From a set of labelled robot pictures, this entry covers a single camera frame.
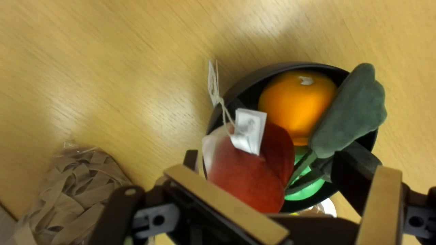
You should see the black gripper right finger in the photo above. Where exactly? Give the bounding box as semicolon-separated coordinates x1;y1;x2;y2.
331;150;436;245

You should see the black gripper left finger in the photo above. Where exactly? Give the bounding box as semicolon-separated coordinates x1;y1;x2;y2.
87;149;291;245

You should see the red plush radish with leaves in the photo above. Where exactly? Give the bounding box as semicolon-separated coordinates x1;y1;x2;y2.
198;60;388;217

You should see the green toy apple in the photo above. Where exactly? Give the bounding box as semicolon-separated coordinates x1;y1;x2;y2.
282;149;329;205

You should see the black bowl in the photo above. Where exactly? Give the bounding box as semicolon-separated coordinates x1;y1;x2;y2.
205;62;381;215

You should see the orange toy fruit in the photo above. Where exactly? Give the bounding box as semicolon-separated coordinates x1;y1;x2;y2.
256;70;339;149

